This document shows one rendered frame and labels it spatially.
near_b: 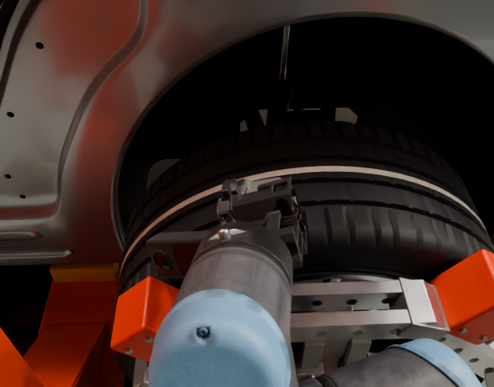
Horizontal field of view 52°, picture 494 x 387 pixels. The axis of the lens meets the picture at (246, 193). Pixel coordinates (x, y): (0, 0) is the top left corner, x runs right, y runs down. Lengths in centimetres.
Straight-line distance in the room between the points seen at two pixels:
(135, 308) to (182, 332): 32
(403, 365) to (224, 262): 17
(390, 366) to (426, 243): 26
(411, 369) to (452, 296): 25
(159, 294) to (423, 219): 35
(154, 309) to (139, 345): 5
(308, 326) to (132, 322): 21
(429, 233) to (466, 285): 7
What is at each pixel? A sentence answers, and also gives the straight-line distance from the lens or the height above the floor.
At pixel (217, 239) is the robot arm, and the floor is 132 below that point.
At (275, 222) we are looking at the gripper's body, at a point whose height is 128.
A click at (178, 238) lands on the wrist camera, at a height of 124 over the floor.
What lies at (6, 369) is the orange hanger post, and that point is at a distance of 66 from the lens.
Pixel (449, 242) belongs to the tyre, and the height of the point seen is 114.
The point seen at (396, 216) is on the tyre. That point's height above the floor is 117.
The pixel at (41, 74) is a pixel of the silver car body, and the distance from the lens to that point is 85.
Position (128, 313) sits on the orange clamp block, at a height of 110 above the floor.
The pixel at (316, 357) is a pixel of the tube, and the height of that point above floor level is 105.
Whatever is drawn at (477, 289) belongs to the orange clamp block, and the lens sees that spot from 67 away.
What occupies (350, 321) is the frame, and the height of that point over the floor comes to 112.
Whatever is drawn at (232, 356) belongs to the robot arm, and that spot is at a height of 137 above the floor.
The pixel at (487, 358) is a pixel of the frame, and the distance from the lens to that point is 78.
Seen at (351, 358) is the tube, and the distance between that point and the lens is 69.
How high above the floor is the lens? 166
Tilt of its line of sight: 47 degrees down
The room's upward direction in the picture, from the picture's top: straight up
